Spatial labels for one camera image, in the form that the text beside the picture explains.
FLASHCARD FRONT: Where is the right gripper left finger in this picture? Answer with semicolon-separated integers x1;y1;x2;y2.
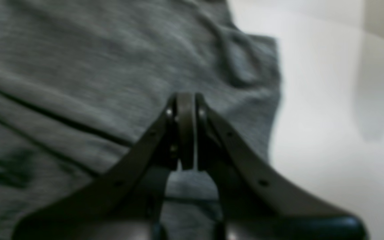
12;93;195;240

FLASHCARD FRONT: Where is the grey t-shirt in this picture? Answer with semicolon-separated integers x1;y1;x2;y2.
0;0;280;240

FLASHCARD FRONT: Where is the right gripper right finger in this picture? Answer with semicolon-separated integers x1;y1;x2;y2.
195;94;367;240

